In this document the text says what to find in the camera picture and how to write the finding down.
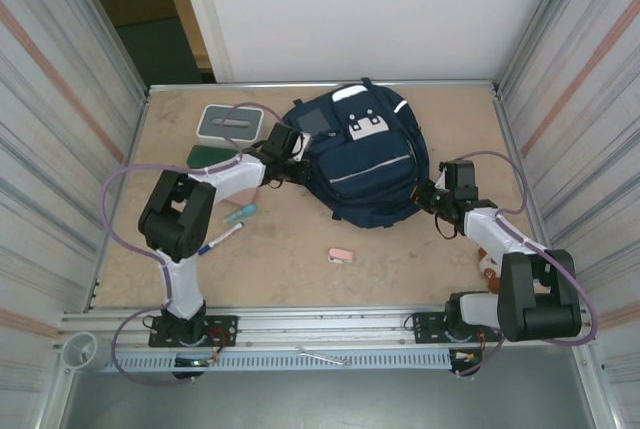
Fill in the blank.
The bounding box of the dark green pencil case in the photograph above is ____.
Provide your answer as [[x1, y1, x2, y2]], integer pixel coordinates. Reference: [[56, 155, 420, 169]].
[[187, 144, 241, 169]]

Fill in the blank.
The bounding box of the teal highlighter pen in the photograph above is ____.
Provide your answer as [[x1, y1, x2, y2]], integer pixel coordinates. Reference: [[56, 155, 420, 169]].
[[223, 204, 259, 225]]

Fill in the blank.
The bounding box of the navy blue student backpack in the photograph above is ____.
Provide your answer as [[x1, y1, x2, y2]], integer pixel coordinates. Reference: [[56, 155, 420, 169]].
[[279, 76, 434, 230]]

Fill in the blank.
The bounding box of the white blue marker pen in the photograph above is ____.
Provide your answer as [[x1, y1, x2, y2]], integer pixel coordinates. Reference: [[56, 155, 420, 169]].
[[197, 221, 246, 256]]

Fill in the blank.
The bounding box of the grey white tissue box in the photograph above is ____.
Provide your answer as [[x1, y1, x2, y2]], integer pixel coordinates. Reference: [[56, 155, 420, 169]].
[[196, 103, 265, 149]]

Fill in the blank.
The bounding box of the brown white plush toy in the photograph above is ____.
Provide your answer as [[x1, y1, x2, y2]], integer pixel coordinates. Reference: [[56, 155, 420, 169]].
[[474, 246, 501, 295]]

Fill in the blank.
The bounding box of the corrugated translucent side panel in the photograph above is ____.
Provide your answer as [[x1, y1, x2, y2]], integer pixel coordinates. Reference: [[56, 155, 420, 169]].
[[492, 0, 640, 429], [0, 0, 151, 429]]

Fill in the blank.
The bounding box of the small circuit board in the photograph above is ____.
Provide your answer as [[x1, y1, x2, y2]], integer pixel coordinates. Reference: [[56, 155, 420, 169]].
[[448, 348, 485, 378], [173, 356, 222, 369]]

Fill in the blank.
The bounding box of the metal wrench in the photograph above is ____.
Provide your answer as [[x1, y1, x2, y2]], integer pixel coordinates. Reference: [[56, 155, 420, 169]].
[[295, 345, 351, 367]]

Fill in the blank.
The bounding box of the grey plastic pipe piece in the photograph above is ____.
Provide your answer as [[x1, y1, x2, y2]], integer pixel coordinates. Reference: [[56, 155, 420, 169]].
[[62, 331, 112, 373]]

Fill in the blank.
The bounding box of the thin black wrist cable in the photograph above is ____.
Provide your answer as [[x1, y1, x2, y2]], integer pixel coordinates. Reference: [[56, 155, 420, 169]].
[[433, 211, 466, 241]]

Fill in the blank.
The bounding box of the thin aluminium edge rail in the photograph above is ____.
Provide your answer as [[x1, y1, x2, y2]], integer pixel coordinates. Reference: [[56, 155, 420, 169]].
[[147, 80, 496, 93]]

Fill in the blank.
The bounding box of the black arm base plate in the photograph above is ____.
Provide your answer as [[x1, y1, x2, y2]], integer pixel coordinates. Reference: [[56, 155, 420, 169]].
[[409, 311, 501, 345], [147, 314, 239, 349]]

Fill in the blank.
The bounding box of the aluminium mounting rail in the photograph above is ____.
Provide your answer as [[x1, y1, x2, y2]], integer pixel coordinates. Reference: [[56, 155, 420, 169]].
[[58, 304, 599, 345]]

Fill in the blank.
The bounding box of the slotted grey cable duct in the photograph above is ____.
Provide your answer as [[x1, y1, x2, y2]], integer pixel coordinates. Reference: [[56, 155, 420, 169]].
[[107, 351, 454, 373]]

